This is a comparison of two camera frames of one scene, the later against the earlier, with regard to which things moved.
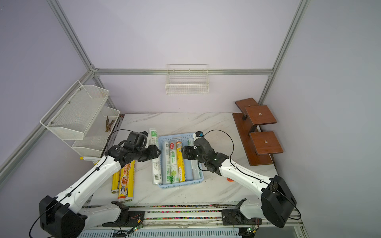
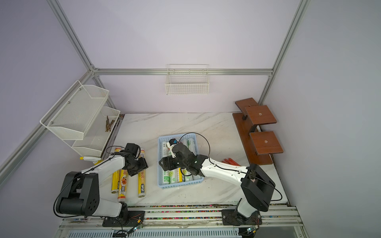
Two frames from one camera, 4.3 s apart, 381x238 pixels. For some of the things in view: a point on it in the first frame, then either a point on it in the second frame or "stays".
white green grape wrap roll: x=173 y=166 stays
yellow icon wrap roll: x=115 y=182 stays
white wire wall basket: x=187 y=79 stays
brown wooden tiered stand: x=258 y=147 stays
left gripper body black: x=139 y=151 to x=138 y=166
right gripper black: x=191 y=156 to x=166 y=160
